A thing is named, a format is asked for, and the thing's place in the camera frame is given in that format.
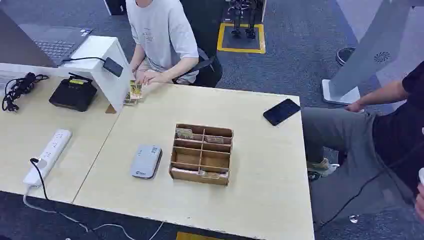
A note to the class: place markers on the pale sneaker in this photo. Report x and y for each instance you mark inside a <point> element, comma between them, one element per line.
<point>319,167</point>

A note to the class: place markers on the dark grey laptop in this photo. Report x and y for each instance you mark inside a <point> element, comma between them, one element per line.
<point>53,43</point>

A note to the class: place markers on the brown cardboard wedge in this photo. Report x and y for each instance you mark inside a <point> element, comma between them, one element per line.
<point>111,110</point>

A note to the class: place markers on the black box with yellow label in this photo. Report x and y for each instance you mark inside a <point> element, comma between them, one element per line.
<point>73,94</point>

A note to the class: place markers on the white-shirt person's left hand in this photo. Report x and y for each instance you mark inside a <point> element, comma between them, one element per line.
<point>152,78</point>

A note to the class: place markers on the yellow-taped floor mat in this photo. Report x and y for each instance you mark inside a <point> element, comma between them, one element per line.
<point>240,41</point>

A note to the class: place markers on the dark shoe with white sole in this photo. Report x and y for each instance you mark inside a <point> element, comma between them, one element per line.
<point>344,55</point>

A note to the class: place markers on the black robot legs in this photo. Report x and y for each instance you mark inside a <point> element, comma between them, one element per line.
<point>243,16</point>

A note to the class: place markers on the small clear floor object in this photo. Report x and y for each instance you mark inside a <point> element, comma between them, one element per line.
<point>353,218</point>

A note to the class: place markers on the wooden compartment box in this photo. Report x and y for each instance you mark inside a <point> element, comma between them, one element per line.
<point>190,177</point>

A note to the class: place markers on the white kiosk stand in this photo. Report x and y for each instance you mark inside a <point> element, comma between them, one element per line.
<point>364,49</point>

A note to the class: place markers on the black office chair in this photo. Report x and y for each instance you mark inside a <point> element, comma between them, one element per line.
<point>205,33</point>

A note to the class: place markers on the black smartphone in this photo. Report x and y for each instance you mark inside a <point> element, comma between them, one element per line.
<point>281,112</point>

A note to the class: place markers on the dark-shirt person's left hand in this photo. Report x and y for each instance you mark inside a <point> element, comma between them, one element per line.
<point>421,202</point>

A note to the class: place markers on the white desk riser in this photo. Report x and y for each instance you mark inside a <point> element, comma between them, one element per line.
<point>96,49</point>

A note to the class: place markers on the dark-shirt person's right hand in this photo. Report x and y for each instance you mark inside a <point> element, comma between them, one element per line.
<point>355,107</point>

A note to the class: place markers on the pale card stack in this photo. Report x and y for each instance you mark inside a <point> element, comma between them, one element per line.
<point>184,171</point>
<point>215,174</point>

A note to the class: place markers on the pale printed card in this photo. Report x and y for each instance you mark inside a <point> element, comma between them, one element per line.
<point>214,139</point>
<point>184,133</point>

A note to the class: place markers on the person in white shirt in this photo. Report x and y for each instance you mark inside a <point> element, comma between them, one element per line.
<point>162,33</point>

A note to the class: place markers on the person in dark shirt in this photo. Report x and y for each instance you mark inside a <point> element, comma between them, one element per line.
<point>348,139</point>

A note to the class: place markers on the grey card reader box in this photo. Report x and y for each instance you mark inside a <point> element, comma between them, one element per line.
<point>145,161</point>

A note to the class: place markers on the white power strip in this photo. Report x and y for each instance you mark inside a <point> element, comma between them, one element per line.
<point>49,154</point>

